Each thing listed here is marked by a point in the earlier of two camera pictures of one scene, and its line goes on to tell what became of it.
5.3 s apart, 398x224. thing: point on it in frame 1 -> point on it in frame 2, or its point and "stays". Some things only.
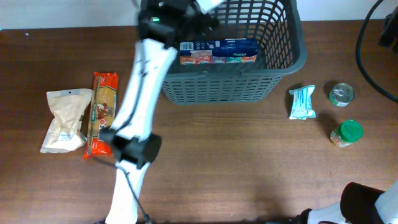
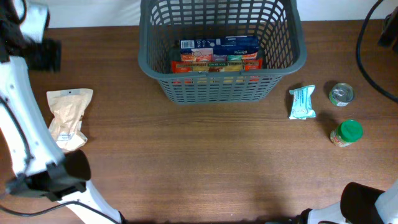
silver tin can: x=341 y=94 stays
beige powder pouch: x=66 y=133 stays
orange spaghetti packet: x=102 y=113 -> x=183 y=66
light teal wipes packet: x=301 y=108 stays
